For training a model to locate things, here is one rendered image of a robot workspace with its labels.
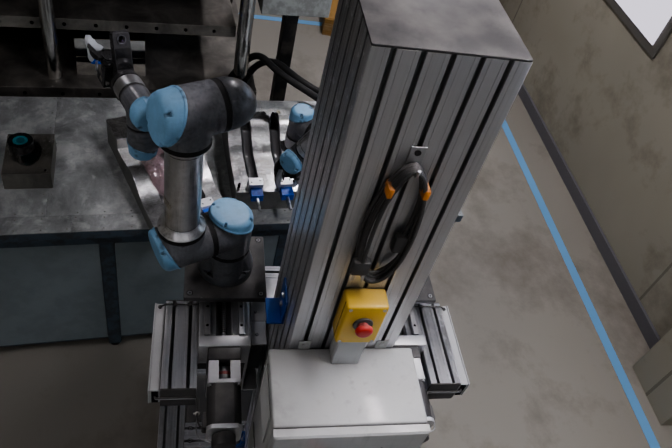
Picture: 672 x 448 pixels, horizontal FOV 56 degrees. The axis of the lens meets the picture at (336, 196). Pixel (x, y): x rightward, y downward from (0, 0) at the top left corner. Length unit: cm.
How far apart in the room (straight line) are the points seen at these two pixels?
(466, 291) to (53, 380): 195
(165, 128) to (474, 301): 233
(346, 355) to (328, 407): 12
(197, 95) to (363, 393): 73
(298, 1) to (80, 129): 103
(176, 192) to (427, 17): 73
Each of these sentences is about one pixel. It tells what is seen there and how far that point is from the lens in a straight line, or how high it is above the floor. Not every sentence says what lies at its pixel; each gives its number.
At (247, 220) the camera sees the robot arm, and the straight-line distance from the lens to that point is 164.
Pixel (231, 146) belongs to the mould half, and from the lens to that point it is 239.
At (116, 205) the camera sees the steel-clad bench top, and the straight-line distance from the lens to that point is 230.
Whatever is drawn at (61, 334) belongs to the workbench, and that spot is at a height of 12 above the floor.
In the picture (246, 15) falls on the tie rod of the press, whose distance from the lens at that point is 267.
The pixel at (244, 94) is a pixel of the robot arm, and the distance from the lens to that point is 136.
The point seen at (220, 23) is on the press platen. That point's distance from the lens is 278.
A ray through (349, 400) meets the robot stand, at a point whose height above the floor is 123.
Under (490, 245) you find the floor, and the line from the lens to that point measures 364.
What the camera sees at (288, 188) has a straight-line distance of 225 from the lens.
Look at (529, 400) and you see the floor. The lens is 316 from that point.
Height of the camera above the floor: 248
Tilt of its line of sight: 44 degrees down
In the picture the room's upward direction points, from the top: 16 degrees clockwise
